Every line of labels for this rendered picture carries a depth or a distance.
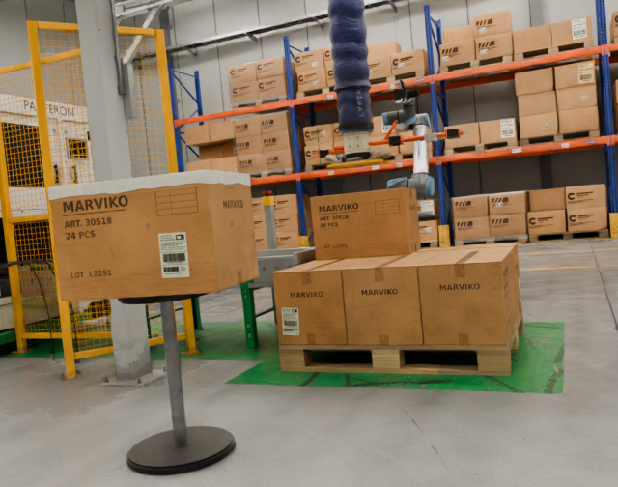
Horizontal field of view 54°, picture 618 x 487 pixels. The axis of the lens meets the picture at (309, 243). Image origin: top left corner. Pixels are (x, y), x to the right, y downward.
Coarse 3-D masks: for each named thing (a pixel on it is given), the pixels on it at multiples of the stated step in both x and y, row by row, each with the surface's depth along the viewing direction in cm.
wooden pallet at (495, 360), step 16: (512, 336) 308; (288, 352) 332; (304, 352) 329; (384, 352) 310; (400, 352) 309; (416, 352) 348; (432, 352) 344; (448, 352) 340; (464, 352) 337; (480, 352) 291; (496, 352) 288; (512, 352) 327; (288, 368) 332; (304, 368) 328; (320, 368) 325; (336, 368) 321; (352, 368) 318; (368, 368) 315; (384, 368) 311; (400, 368) 308; (416, 368) 306; (432, 368) 304; (448, 368) 301; (464, 368) 298; (480, 368) 292; (496, 368) 289
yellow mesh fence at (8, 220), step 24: (0, 72) 445; (0, 120) 454; (0, 144) 452; (72, 144) 427; (0, 168) 452; (0, 192) 454; (24, 216) 448; (24, 240) 452; (24, 336) 458; (48, 336) 448; (72, 336) 439; (96, 336) 431
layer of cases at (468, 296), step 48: (288, 288) 328; (336, 288) 318; (384, 288) 307; (432, 288) 298; (480, 288) 289; (288, 336) 331; (336, 336) 320; (384, 336) 310; (432, 336) 300; (480, 336) 291
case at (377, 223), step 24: (360, 192) 371; (384, 192) 366; (408, 192) 374; (312, 216) 383; (336, 216) 378; (360, 216) 373; (384, 216) 368; (408, 216) 368; (336, 240) 379; (360, 240) 374; (384, 240) 369; (408, 240) 364
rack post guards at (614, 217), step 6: (612, 216) 958; (612, 222) 959; (438, 228) 1069; (444, 228) 1063; (612, 228) 959; (444, 234) 1064; (612, 234) 960; (300, 240) 1174; (306, 240) 1171; (444, 240) 1065; (300, 246) 1175; (306, 246) 1171; (444, 246) 1066
